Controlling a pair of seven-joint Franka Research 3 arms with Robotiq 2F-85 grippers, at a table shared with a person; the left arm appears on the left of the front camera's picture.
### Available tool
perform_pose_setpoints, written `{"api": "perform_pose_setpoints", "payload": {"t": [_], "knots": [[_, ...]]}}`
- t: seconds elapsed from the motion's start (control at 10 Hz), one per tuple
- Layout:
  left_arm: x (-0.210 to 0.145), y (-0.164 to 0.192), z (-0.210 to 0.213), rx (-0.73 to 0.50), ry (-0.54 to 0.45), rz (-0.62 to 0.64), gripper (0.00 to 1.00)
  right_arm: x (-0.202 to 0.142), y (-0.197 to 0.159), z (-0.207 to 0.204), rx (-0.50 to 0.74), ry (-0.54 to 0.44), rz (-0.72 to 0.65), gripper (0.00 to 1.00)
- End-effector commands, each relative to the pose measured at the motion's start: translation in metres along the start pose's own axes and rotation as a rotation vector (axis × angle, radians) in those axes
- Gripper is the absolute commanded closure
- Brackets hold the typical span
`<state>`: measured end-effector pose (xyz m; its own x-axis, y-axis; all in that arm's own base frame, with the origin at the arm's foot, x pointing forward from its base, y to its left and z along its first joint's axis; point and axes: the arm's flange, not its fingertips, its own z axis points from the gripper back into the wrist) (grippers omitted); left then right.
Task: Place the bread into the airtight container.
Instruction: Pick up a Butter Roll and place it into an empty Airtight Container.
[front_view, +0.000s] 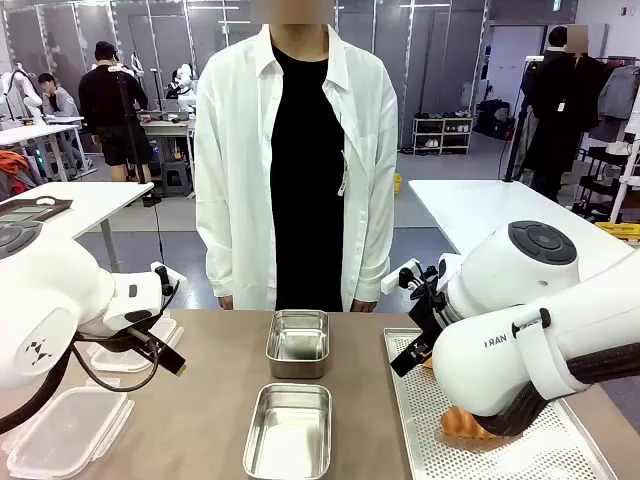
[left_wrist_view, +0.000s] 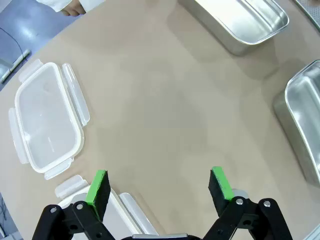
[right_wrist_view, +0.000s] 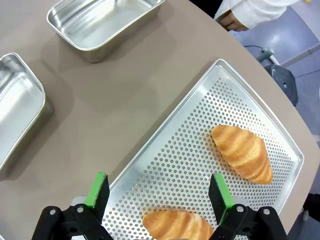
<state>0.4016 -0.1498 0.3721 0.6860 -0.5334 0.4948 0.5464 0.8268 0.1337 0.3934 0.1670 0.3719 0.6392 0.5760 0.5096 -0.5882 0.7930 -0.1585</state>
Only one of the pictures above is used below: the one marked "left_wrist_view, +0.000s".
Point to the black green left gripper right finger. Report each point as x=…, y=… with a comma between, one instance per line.
x=220, y=200

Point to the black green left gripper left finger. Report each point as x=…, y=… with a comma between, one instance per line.
x=98, y=200

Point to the steel container with pastry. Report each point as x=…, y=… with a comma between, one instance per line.
x=72, y=186

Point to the steel rectangular container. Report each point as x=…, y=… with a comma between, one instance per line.
x=305, y=105
x=237, y=15

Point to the person's right forearm white sleeve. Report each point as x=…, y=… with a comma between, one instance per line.
x=53, y=4

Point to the person's right hand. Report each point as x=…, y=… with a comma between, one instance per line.
x=75, y=10

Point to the clear plastic lid white rim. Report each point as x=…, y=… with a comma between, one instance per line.
x=45, y=112

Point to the grey metal floor bar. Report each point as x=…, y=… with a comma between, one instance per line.
x=15, y=65

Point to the perforated metal baking tray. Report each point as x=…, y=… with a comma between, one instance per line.
x=312, y=7

